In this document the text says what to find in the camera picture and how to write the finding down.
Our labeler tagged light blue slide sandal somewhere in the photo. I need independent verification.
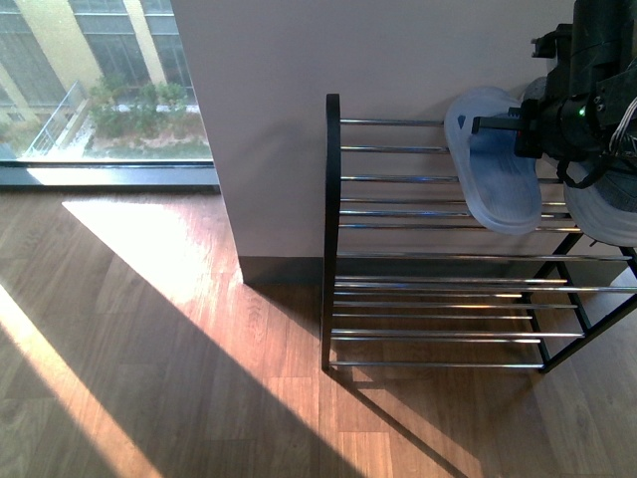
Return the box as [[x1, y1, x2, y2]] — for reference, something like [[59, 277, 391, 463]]
[[444, 87, 541, 235]]

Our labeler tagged dark window frame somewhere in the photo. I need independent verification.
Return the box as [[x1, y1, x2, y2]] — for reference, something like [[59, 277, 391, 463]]
[[1, 159, 220, 192]]

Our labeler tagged grey sneaker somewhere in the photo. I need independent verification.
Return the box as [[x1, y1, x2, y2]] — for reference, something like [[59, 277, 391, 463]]
[[520, 77, 637, 249]]

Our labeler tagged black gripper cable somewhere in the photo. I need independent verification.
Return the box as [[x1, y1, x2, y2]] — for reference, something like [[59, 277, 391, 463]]
[[555, 97, 637, 190]]

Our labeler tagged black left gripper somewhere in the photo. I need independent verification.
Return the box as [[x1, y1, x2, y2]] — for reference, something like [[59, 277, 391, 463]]
[[472, 74, 636, 160]]

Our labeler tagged black metal shoe rack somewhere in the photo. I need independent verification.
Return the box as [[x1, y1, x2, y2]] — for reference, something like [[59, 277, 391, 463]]
[[320, 94, 636, 372]]

